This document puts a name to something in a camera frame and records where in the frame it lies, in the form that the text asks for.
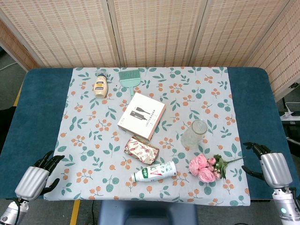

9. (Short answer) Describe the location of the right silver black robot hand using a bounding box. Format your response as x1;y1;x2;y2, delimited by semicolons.
241;141;294;188

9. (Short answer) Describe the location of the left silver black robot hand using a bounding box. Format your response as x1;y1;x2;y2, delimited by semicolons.
15;150;65;202

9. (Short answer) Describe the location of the pink rose bouquet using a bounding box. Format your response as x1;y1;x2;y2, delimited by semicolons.
188;153;246;183

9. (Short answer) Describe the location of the clear glass cup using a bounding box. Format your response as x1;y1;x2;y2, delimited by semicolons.
180;119;209;150

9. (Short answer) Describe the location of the mint green hand brush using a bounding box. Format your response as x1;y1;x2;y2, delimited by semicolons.
118;70;142;96

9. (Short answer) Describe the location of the white power strip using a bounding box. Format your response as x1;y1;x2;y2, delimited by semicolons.
280;112;300;121

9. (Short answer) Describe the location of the gold red-lips pouch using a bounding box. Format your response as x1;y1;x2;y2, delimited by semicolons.
123;136;160;165

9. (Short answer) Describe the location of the beige squeeze sauce bottle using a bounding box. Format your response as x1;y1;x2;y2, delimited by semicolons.
94;74;109;98

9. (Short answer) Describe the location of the white green drink bottle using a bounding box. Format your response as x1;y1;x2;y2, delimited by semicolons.
130;161;177;183

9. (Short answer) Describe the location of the floral print tablecloth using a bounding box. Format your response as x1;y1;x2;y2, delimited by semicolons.
43;67;251;207

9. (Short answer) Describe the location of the bamboo folding screen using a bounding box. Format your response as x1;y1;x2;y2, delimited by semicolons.
0;0;300;102

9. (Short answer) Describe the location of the white cable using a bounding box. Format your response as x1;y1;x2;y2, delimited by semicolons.
282;96;300;113

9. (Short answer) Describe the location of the white cable product box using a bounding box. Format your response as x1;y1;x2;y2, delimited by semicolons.
117;92;166;141

